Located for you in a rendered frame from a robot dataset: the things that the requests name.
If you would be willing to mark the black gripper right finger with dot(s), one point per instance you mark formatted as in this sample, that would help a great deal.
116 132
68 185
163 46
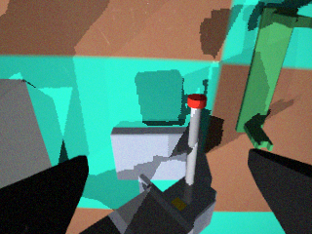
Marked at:
286 186

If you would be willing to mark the grey metal pin with red cap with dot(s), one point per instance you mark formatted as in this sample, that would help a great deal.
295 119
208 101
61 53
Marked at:
196 102

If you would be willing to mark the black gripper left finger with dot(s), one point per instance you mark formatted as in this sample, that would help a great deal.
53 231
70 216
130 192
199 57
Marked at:
44 203

